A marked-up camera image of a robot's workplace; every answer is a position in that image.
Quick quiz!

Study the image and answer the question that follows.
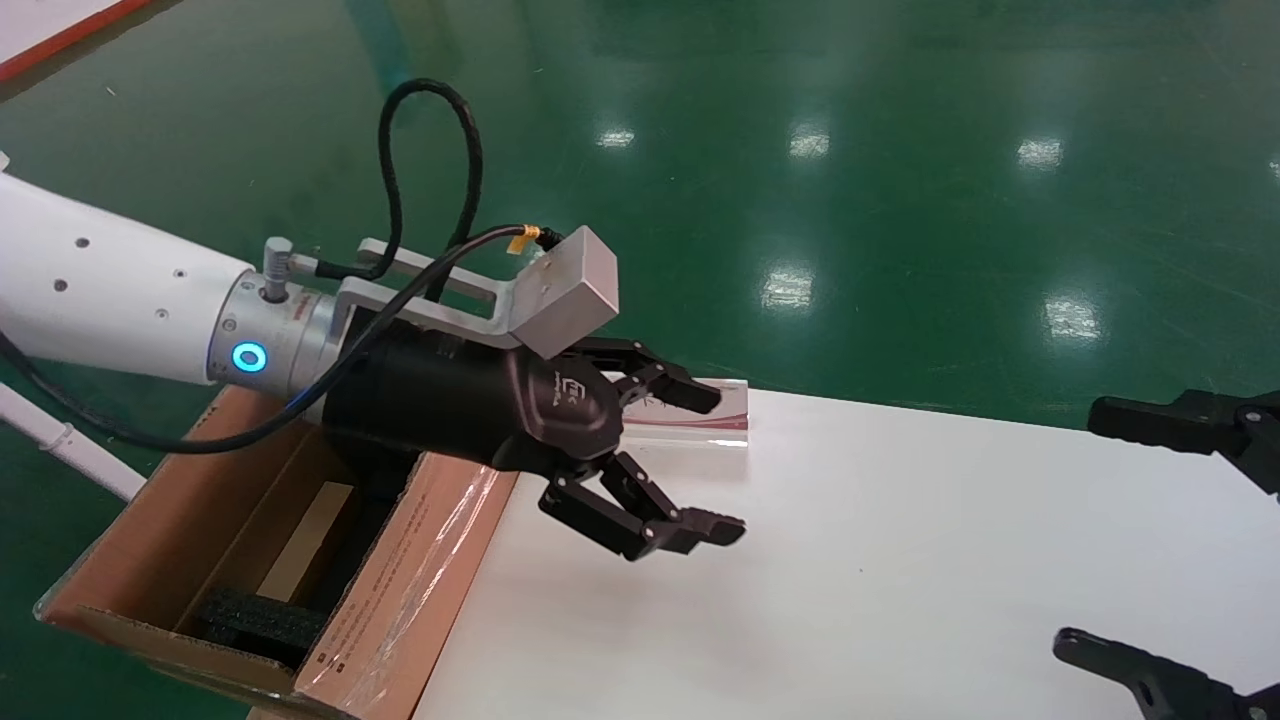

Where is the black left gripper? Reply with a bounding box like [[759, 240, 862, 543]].
[[322, 322, 748, 563]]

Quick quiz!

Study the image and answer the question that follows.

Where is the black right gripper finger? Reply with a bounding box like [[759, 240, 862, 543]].
[[1086, 390, 1280, 498], [1052, 628, 1280, 720]]

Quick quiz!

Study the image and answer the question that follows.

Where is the large open cardboard box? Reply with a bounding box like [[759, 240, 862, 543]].
[[30, 385, 521, 720]]

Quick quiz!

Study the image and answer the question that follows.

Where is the white sign card red stripe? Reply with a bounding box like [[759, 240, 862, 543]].
[[620, 378, 751, 449]]

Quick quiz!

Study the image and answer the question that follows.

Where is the black foam block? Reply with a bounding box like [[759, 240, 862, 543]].
[[193, 588, 331, 669]]

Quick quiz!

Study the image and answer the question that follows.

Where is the white table leg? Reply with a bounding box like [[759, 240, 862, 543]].
[[0, 385, 148, 503]]

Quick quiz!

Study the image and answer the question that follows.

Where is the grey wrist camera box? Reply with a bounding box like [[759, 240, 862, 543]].
[[510, 225, 621, 361]]

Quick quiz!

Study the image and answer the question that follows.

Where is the silver camera bracket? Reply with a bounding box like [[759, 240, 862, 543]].
[[335, 238, 531, 351]]

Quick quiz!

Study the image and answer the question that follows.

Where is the looped black camera cable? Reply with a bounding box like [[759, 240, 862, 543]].
[[378, 78, 485, 303]]

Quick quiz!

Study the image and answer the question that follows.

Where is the long black arm cable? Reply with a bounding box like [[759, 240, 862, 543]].
[[0, 224, 566, 456]]

